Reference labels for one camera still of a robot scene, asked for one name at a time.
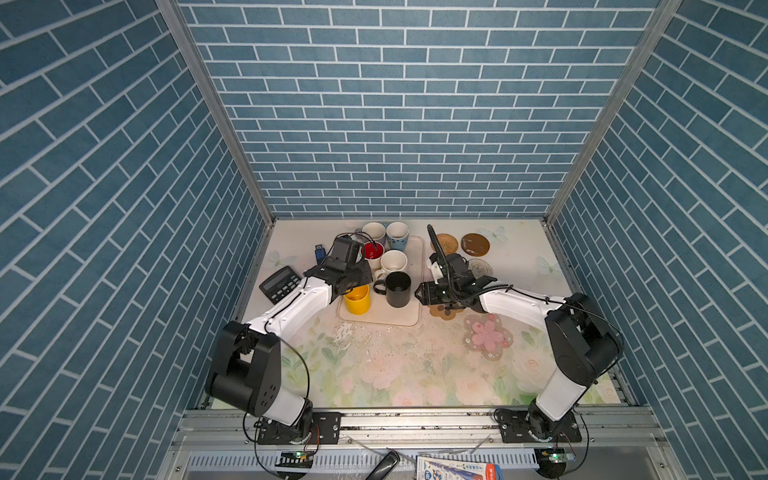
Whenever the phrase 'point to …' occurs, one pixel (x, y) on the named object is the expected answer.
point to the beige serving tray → (380, 313)
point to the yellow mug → (358, 300)
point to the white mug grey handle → (375, 230)
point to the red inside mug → (373, 252)
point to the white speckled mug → (391, 261)
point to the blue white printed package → (430, 468)
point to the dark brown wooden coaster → (475, 244)
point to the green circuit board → (295, 459)
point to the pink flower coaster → (487, 335)
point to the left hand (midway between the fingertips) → (370, 270)
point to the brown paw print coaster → (437, 312)
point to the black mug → (398, 289)
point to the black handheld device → (384, 467)
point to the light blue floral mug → (397, 234)
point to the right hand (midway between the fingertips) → (419, 289)
